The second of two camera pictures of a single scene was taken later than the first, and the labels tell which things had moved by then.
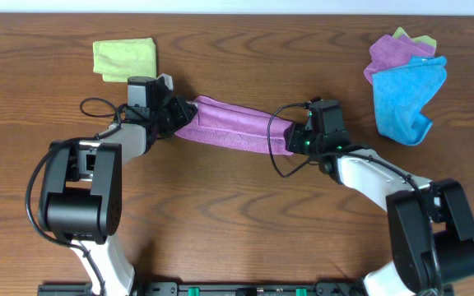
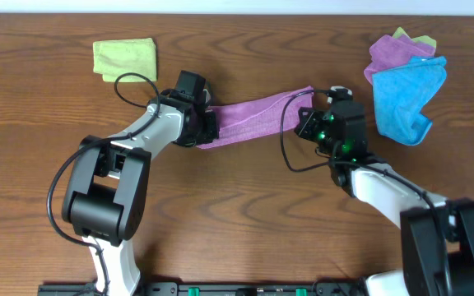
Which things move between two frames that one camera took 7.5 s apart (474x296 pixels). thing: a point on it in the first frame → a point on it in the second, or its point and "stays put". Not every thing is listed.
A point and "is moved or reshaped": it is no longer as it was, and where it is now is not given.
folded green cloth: (118, 60) stays put
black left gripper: (179, 105) → (212, 134)
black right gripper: (292, 145) → (304, 129)
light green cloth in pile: (425, 39) stays put
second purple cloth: (390, 52) stays put
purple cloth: (225, 124) is moved or reshaped
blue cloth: (403, 93) stays put
